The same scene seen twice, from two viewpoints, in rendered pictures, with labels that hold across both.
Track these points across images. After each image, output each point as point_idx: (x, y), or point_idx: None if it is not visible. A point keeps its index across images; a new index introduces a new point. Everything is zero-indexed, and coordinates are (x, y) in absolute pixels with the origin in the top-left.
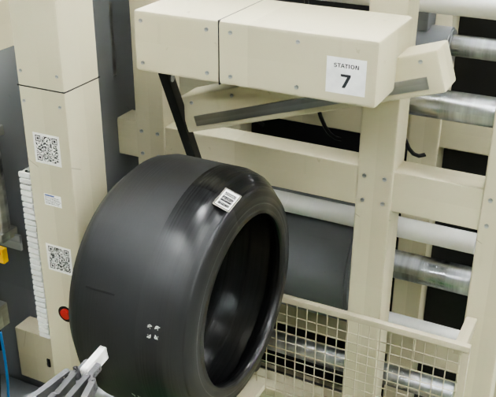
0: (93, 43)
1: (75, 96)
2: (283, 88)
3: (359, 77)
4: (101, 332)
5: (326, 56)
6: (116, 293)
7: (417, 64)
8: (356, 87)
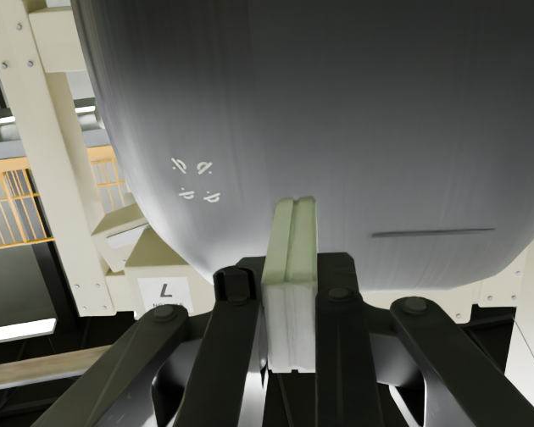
0: (508, 365)
1: None
2: None
3: (149, 296)
4: (426, 109)
5: (194, 311)
6: (365, 239)
7: (126, 257)
8: (150, 285)
